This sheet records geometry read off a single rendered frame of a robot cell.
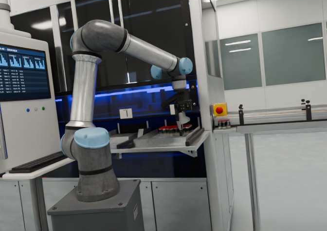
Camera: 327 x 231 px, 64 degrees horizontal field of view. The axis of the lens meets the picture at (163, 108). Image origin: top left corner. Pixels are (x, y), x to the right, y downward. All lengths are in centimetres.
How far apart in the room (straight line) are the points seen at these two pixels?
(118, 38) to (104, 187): 53
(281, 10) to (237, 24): 90
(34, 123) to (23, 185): 72
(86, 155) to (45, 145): 91
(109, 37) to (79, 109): 30
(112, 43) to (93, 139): 36
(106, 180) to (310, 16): 583
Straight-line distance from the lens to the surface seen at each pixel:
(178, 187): 167
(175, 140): 119
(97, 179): 93
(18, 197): 240
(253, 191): 176
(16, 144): 166
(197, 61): 153
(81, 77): 107
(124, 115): 168
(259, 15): 628
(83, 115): 105
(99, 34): 100
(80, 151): 93
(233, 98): 611
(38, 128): 177
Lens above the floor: 112
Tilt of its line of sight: 3 degrees down
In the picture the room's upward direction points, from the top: 6 degrees counter-clockwise
